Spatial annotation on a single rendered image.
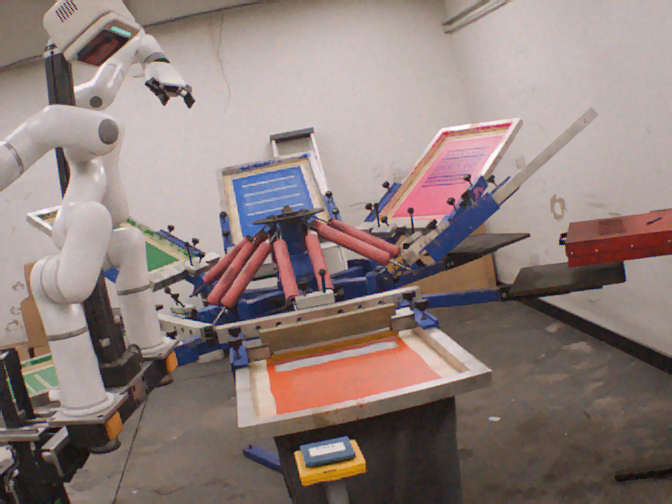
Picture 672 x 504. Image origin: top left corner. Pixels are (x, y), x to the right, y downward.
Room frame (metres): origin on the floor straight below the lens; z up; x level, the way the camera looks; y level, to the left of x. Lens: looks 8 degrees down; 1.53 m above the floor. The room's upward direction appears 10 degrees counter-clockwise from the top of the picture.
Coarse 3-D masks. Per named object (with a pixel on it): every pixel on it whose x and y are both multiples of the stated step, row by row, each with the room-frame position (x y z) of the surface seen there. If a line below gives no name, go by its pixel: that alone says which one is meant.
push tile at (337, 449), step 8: (328, 440) 1.33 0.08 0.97; (336, 440) 1.33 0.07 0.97; (344, 440) 1.32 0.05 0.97; (304, 448) 1.31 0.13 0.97; (312, 448) 1.30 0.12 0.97; (320, 448) 1.30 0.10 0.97; (328, 448) 1.29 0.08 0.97; (336, 448) 1.28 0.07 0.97; (344, 448) 1.28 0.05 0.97; (352, 448) 1.27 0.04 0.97; (304, 456) 1.27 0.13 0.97; (312, 456) 1.26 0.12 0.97; (320, 456) 1.26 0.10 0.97; (328, 456) 1.25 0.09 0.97; (336, 456) 1.24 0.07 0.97; (344, 456) 1.24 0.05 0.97; (352, 456) 1.24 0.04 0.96; (312, 464) 1.23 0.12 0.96; (320, 464) 1.24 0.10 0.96
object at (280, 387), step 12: (288, 360) 2.04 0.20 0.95; (336, 360) 1.96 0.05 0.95; (276, 372) 1.94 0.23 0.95; (276, 384) 1.82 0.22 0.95; (288, 384) 1.81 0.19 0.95; (276, 396) 1.72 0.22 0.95; (288, 396) 1.71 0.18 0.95; (348, 396) 1.63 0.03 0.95; (276, 408) 1.63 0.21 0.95; (288, 408) 1.61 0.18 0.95; (300, 408) 1.60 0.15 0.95
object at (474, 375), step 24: (432, 336) 1.89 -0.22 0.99; (456, 360) 1.66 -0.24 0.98; (240, 384) 1.76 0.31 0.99; (432, 384) 1.50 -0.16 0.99; (456, 384) 1.50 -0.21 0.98; (480, 384) 1.50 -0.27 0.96; (240, 408) 1.57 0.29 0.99; (312, 408) 1.49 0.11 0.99; (336, 408) 1.47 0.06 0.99; (360, 408) 1.47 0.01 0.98; (384, 408) 1.48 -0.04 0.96; (240, 432) 1.44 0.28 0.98; (264, 432) 1.44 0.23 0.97; (288, 432) 1.45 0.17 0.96
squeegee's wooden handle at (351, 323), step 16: (320, 320) 2.05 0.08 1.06; (336, 320) 2.05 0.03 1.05; (352, 320) 2.06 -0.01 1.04; (368, 320) 2.06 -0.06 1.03; (384, 320) 2.07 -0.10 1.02; (272, 336) 2.03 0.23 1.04; (288, 336) 2.04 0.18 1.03; (304, 336) 2.04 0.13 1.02; (320, 336) 2.05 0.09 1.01; (336, 336) 2.05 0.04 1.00; (272, 352) 2.03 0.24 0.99
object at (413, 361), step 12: (396, 336) 2.10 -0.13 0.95; (348, 348) 2.06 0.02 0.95; (396, 348) 1.97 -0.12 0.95; (408, 348) 1.94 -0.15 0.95; (408, 360) 1.83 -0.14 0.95; (420, 360) 1.81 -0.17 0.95; (420, 372) 1.71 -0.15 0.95; (432, 372) 1.69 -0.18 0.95; (396, 384) 1.65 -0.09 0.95; (408, 384) 1.64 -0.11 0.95; (360, 396) 1.62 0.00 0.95
